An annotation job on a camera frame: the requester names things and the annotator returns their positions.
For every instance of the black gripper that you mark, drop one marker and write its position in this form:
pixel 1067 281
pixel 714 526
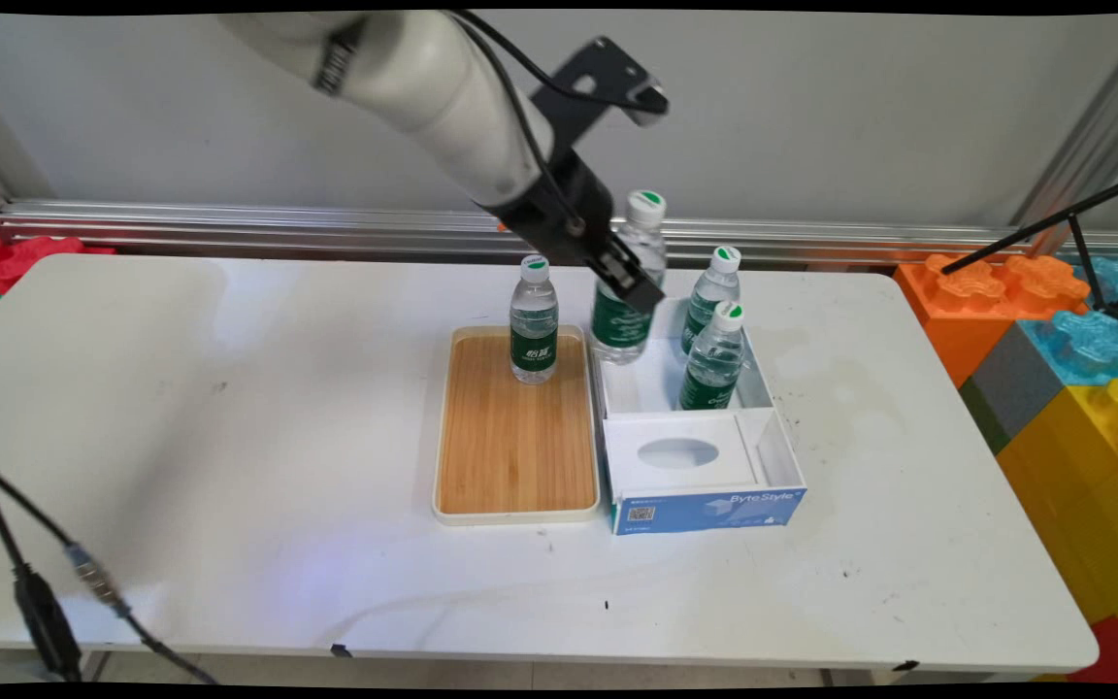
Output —
pixel 554 209

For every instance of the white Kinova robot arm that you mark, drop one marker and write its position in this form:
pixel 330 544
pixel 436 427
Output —
pixel 404 68

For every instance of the water bottle with green label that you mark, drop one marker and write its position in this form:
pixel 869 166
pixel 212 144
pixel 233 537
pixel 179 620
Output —
pixel 711 291
pixel 534 330
pixel 714 369
pixel 622 325

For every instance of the black tripod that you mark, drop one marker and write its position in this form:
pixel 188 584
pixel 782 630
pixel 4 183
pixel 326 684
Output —
pixel 1083 248

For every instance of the orange foam building block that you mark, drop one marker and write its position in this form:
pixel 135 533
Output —
pixel 967 311

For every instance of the grey foam building block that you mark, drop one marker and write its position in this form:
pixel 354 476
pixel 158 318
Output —
pixel 1015 388

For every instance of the red foam building block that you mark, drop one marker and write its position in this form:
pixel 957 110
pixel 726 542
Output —
pixel 1117 655

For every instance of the large toy building blocks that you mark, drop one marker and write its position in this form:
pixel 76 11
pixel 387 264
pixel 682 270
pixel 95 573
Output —
pixel 1083 485

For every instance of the white and blue cardboard box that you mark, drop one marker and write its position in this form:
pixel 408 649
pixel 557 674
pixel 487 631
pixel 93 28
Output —
pixel 705 485

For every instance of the blue foam building block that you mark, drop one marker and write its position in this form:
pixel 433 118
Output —
pixel 1088 345
pixel 1117 282

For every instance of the aluminium frame rail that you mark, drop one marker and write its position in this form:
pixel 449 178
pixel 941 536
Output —
pixel 811 238

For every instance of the red foam floor piece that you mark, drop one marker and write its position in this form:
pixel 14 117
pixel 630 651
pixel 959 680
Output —
pixel 25 257

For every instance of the aluminium frame post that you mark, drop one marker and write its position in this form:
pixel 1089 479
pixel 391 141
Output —
pixel 1093 126
pixel 1 165

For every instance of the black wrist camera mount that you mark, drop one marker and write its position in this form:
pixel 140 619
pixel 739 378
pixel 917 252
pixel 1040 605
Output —
pixel 588 83

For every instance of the bamboo tray with cream rim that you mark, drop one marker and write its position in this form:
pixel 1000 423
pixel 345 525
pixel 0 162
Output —
pixel 515 437

